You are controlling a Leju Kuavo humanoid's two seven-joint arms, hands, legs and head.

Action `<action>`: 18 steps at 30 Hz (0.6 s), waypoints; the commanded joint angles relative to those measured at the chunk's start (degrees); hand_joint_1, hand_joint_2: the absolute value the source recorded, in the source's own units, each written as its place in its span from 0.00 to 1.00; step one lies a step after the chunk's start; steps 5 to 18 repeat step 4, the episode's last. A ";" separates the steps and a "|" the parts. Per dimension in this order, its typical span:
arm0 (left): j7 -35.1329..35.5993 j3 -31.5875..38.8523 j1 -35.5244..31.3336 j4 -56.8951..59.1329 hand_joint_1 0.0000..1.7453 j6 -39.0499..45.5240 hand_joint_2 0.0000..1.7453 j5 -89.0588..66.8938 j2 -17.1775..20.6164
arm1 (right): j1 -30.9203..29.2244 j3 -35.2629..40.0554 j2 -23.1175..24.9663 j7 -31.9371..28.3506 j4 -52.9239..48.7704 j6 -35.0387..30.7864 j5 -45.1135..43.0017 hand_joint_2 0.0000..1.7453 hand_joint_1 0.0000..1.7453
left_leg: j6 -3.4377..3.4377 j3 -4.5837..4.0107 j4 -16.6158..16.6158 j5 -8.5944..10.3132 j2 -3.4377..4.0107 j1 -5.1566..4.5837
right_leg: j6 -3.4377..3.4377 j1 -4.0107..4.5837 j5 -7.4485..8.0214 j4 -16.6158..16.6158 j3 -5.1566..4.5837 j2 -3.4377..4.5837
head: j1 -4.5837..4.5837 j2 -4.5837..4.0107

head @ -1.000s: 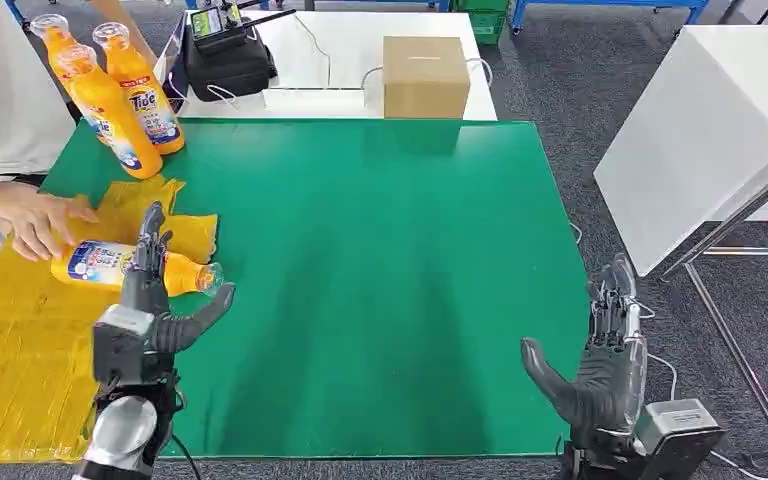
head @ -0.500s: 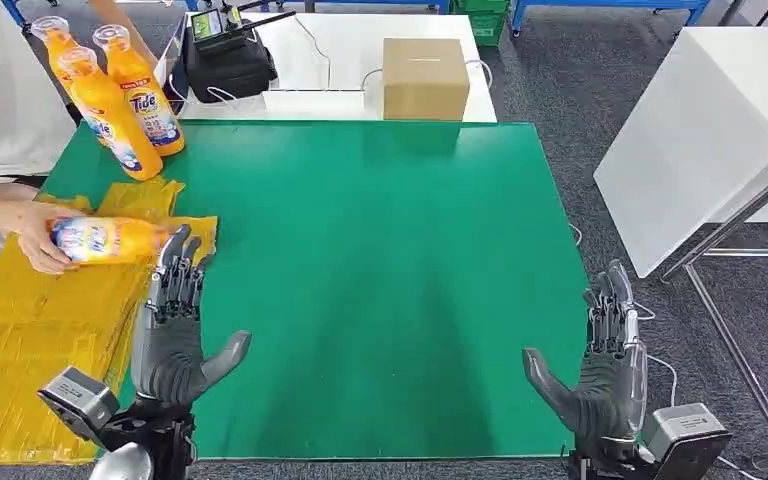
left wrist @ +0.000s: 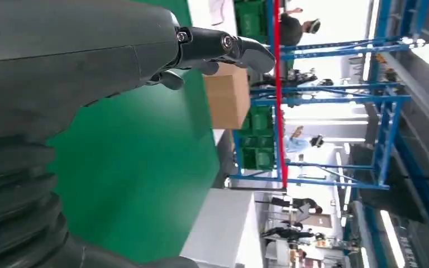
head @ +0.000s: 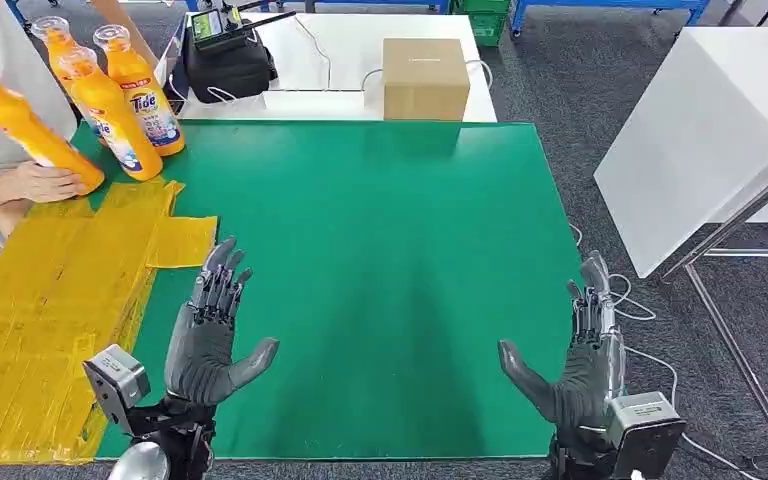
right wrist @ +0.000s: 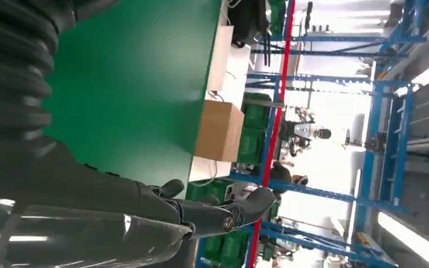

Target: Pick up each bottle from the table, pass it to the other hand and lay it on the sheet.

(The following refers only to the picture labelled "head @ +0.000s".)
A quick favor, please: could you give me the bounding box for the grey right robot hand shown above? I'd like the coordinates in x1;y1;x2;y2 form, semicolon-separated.
497;250;626;452

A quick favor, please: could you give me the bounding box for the person's right hand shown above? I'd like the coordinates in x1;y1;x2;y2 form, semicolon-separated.
2;160;90;205

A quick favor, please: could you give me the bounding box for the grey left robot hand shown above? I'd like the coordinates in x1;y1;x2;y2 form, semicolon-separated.
163;237;281;407

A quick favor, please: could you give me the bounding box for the orange drink bottle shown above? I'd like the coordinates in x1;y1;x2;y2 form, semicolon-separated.
30;15;104;137
57;47;164;182
0;72;106;197
92;24;187;158

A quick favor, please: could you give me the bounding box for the yellow sheet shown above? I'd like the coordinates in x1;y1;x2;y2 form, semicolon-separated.
0;178;219;465

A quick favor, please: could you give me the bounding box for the person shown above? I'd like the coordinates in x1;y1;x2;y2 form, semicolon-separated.
0;0;160;246

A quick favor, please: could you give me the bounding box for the silver laptop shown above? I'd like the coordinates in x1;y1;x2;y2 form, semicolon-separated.
155;16;191;101

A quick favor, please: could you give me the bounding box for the green table mat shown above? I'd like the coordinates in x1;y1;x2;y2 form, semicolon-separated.
71;119;587;460

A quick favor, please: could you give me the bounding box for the black bag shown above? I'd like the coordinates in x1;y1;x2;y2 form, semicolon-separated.
181;29;279;105

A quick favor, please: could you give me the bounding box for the metal stand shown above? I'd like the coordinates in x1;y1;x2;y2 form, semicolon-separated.
662;117;768;473

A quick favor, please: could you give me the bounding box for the black controller with screen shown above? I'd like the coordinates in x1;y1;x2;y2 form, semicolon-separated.
189;3;297;53

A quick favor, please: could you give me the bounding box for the white board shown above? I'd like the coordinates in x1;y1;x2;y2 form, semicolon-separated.
592;27;768;280

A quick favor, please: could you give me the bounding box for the white table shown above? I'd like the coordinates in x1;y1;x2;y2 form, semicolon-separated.
175;11;498;125

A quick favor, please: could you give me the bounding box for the brown cardboard box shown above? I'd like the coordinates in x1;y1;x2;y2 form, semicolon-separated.
382;37;471;123

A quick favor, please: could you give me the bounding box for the blue rack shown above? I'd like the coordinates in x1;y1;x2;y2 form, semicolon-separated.
185;0;452;15
509;0;714;34

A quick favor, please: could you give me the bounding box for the green crate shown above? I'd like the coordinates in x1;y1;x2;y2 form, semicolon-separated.
453;0;512;48

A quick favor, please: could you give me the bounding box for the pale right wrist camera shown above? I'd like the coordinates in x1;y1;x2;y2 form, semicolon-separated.
605;392;687;480

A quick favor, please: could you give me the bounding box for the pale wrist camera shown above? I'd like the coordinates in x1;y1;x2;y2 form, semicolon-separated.
605;392;687;480
82;344;152;435

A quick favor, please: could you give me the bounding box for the white floor cable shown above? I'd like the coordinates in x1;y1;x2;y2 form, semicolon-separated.
569;223;756;480

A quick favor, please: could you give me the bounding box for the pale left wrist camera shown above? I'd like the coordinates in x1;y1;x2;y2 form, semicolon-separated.
82;344;152;435

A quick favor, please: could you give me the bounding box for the thin white table cable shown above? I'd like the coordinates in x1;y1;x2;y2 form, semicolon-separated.
293;14;333;91

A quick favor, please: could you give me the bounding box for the white looped table cable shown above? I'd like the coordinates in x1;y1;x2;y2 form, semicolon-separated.
360;59;493;113

